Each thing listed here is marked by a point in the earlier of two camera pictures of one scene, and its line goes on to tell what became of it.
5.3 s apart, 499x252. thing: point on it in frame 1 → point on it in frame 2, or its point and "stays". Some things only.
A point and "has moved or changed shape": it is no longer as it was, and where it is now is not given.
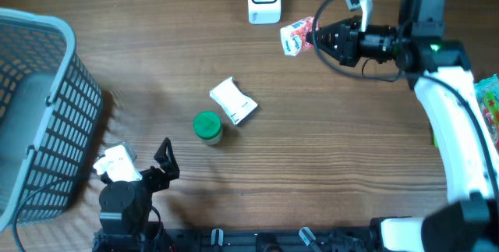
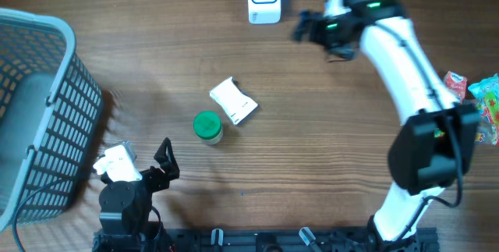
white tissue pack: [237, 104] stays
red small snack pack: [294, 37] has moved or changed shape
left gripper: [162, 182] stays
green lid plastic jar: [207, 126] stays
